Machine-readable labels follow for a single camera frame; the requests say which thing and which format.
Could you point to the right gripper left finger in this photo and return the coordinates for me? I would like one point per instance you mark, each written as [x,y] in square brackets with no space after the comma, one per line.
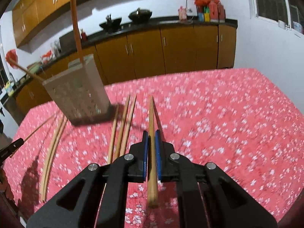
[97,196]

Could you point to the black wok left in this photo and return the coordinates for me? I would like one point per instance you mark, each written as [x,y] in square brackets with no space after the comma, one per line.
[111,25]

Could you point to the brown upper cabinets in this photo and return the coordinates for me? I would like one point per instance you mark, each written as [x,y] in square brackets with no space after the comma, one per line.
[29,17]

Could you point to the red sauce bottle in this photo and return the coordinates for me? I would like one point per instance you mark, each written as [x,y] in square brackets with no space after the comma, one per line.
[83,35]

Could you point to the window with grille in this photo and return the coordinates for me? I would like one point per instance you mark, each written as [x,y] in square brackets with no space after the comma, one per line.
[285,13]

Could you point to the red hanging plastic bag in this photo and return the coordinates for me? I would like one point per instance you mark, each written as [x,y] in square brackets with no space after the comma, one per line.
[12,58]

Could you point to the beige perforated utensil holder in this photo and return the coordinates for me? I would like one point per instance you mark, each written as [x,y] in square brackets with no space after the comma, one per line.
[80,93]

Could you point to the green bowl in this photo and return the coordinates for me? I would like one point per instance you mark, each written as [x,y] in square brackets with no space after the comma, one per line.
[35,67]

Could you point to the red bags and boxes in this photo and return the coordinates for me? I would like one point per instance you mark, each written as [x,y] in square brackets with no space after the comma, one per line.
[210,11]

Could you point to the red floral tablecloth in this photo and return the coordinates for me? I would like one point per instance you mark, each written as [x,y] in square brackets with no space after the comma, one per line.
[236,118]

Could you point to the dark cutting board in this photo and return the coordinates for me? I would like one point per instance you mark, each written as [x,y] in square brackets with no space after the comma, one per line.
[67,42]

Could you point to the brown lower kitchen cabinets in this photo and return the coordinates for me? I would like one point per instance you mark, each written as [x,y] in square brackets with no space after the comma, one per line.
[165,49]

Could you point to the wooden chopstick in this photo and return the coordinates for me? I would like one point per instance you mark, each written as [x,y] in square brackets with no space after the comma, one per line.
[129,122]
[26,70]
[51,159]
[121,131]
[34,131]
[152,186]
[112,138]
[76,30]
[46,160]

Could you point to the black wok with lid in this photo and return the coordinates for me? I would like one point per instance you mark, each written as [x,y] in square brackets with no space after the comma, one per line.
[140,16]

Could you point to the yellow detergent bottle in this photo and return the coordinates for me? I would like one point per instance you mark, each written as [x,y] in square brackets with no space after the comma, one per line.
[9,87]

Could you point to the pink bottle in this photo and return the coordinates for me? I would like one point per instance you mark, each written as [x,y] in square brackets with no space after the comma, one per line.
[182,14]

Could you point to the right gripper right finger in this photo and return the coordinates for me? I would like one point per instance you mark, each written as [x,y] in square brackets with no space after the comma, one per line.
[207,196]

